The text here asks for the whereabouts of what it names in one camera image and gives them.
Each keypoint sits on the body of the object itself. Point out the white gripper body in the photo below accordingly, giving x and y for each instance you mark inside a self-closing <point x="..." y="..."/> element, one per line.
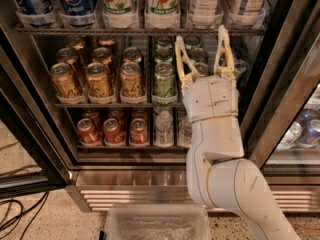
<point x="210" y="98"/>

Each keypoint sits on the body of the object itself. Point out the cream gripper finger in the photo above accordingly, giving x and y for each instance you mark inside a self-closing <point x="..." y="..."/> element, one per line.
<point x="224" y="61"/>
<point x="182" y="59"/>

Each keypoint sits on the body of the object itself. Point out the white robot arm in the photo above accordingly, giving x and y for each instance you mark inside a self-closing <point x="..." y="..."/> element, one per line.
<point x="218" y="175"/>

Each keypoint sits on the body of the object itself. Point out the middle clear water bottle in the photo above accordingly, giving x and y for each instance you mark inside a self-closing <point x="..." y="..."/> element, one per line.
<point x="184" y="132"/>

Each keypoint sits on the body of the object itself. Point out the clear water bottle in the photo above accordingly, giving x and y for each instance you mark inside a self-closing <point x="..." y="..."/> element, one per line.
<point x="184" y="132"/>
<point x="164" y="129"/>

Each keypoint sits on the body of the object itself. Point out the left clear water bottle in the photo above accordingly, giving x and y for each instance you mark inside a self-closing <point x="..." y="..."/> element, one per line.
<point x="164" y="129"/>

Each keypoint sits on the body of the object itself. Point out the left white labelled bottle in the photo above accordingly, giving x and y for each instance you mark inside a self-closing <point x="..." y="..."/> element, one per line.
<point x="204" y="14"/>

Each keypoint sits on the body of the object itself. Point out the white labelled bottle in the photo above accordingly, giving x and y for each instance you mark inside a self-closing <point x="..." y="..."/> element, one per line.
<point x="204" y="14"/>
<point x="244" y="13"/>

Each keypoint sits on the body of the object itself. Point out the right green 7UP bottle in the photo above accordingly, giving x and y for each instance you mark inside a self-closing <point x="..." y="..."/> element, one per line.
<point x="162" y="14"/>

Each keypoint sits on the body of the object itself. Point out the green 7up bottle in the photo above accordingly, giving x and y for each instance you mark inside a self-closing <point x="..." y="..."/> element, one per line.
<point x="162" y="14"/>
<point x="120" y="12"/>

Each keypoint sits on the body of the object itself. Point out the right white labelled bottle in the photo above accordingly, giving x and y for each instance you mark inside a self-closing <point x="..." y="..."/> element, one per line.
<point x="244" y="13"/>

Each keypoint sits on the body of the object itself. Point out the right glass fridge door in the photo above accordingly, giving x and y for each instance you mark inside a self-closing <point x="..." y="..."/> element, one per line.
<point x="286" y="74"/>

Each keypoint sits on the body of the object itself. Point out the left green 7UP bottle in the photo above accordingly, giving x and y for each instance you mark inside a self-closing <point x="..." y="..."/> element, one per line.
<point x="120" y="12"/>

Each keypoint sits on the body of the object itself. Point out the steel fridge base grille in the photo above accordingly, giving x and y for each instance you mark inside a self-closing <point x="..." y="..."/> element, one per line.
<point x="98" y="190"/>

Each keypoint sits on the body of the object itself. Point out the left open fridge door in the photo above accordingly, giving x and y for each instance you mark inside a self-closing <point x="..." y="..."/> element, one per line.
<point x="28" y="111"/>

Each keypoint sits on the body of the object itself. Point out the front right green can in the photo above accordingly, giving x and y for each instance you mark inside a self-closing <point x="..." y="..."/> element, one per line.
<point x="202" y="70"/>

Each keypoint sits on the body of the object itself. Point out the front silver blue can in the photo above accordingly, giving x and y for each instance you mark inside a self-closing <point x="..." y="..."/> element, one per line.
<point x="241" y="68"/>

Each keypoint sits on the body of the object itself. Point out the middle row right green can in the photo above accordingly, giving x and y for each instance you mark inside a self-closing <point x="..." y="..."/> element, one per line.
<point x="198" y="55"/>

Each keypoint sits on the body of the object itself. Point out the row green can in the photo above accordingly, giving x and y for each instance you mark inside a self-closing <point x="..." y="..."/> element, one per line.
<point x="163" y="55"/>
<point x="198" y="55"/>

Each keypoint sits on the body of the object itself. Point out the front left green can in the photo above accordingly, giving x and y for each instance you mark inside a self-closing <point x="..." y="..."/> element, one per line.
<point x="164" y="80"/>

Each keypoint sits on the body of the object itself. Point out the row gold can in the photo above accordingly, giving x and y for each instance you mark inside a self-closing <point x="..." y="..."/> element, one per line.
<point x="133" y="54"/>
<point x="69" y="56"/>
<point x="104" y="55"/>

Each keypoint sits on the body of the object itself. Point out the front right red can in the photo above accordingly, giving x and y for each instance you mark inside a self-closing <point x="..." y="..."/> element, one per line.
<point x="138" y="131"/>

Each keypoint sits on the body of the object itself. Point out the red can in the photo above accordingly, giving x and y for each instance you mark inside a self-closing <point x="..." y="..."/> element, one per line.
<point x="88" y="131"/>
<point x="138" y="131"/>
<point x="112" y="131"/>

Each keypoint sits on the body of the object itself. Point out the front middle red can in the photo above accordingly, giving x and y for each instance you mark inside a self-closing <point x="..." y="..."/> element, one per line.
<point x="112" y="131"/>

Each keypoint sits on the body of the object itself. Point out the blue can behind door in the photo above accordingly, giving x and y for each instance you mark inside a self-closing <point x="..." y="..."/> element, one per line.
<point x="310" y="123"/>

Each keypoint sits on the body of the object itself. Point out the front left red can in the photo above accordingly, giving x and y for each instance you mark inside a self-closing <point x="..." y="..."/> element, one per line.
<point x="88" y="131"/>

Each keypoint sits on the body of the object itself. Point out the front left gold can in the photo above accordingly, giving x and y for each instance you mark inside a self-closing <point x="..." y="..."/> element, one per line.
<point x="65" y="81"/>

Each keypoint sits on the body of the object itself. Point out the middle row left gold can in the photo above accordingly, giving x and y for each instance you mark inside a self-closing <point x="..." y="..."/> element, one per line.
<point x="69" y="56"/>

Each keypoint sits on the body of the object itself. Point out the clear plastic bin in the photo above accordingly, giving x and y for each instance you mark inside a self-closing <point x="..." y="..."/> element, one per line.
<point x="157" y="222"/>

